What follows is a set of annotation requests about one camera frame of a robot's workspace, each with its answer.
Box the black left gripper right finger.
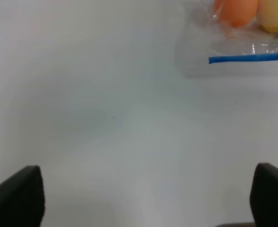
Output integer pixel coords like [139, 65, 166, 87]
[250, 163, 278, 227]

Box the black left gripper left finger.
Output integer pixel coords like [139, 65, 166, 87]
[0, 166, 45, 227]

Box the clear zip bag blue seal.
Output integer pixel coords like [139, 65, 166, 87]
[176, 0, 278, 76]

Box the yellow pear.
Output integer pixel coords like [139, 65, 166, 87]
[256, 0, 278, 33]

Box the orange fruit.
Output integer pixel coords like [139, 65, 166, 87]
[212, 0, 259, 27]

